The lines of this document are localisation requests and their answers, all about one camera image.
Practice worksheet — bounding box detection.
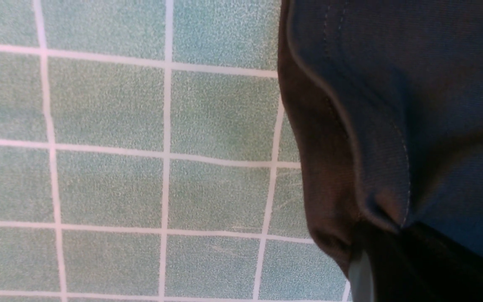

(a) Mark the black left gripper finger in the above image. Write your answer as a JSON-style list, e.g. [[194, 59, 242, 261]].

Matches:
[[348, 249, 376, 302]]

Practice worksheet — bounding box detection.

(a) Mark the dark gray long-sleeve shirt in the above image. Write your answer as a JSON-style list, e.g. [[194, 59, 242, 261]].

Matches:
[[278, 0, 483, 302]]

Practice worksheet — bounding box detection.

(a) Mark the green checkered tablecloth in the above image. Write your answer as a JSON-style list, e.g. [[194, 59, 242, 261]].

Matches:
[[0, 0, 351, 302]]

